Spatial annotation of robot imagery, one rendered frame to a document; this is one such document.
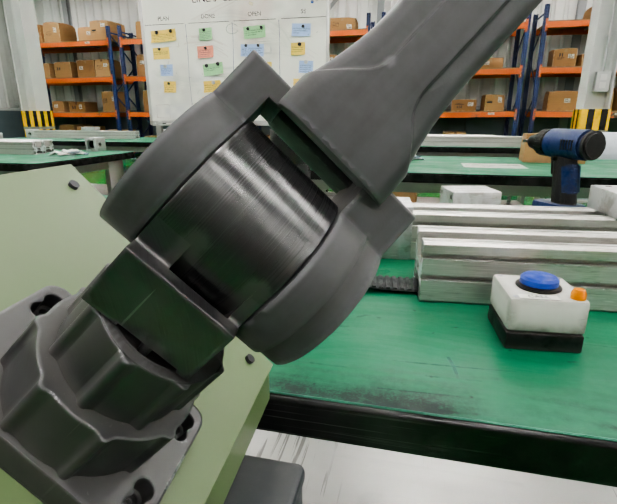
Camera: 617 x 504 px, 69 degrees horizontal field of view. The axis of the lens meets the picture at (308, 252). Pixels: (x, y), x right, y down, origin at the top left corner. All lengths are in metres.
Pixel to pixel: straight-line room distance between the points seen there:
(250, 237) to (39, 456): 0.13
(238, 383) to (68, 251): 0.15
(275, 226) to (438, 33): 0.11
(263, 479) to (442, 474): 0.89
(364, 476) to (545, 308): 0.75
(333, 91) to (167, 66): 3.83
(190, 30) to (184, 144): 3.77
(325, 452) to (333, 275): 1.06
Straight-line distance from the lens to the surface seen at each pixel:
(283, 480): 0.36
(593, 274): 0.68
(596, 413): 0.48
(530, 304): 0.53
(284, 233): 0.18
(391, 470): 1.20
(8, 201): 0.36
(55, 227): 0.36
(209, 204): 0.17
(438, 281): 0.63
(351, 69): 0.20
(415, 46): 0.21
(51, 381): 0.22
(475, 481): 1.22
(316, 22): 3.61
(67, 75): 13.38
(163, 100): 4.02
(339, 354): 0.49
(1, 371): 0.25
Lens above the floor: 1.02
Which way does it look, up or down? 17 degrees down
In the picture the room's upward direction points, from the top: straight up
